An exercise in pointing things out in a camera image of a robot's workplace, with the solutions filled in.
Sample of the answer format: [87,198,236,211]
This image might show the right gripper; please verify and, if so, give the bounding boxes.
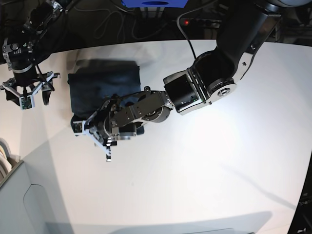
[0,71,60,111]

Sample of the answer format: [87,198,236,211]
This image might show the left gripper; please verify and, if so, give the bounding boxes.
[73,95,137,162]

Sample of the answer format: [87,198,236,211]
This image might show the dark blue T-shirt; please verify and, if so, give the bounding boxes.
[68,59,141,133]

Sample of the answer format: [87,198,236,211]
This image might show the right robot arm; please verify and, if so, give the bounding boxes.
[0,0,72,110]

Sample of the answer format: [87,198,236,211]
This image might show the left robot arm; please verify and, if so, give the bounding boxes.
[73,0,282,161]

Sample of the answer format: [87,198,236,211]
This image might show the grey bin at left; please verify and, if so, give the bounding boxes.
[0,139,74,234]

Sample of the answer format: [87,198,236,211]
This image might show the blue box on stand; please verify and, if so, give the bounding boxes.
[121,0,188,8]

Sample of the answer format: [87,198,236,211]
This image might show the white power strip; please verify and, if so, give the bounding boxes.
[179,18,221,28]

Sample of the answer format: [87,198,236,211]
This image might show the grey cable on floor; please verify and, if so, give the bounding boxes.
[94,0,169,41]

